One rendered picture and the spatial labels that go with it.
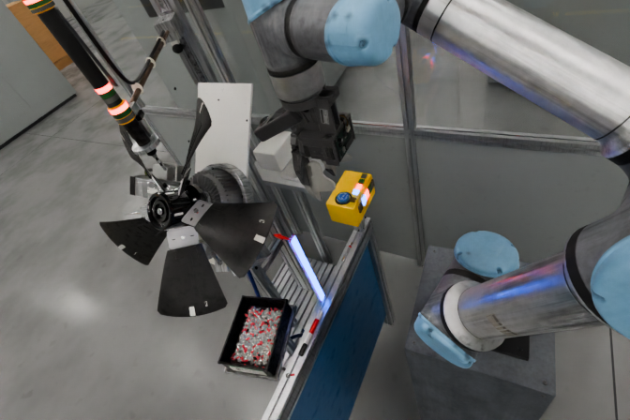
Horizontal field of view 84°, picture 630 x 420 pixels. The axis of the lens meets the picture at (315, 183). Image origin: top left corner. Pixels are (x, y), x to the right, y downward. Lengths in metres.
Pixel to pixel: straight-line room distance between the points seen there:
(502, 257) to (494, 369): 0.27
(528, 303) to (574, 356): 1.56
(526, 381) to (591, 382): 1.14
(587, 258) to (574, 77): 0.18
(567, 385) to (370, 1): 1.86
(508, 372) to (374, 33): 0.76
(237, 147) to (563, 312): 1.06
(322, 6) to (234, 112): 0.93
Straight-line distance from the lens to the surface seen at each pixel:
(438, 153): 1.49
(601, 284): 0.40
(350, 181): 1.17
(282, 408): 1.11
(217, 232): 1.05
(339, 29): 0.39
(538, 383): 0.94
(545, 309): 0.52
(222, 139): 1.34
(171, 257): 1.22
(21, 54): 6.77
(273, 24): 0.46
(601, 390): 2.07
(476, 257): 0.76
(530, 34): 0.47
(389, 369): 1.98
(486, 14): 0.47
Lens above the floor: 1.88
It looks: 42 degrees down
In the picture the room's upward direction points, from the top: 20 degrees counter-clockwise
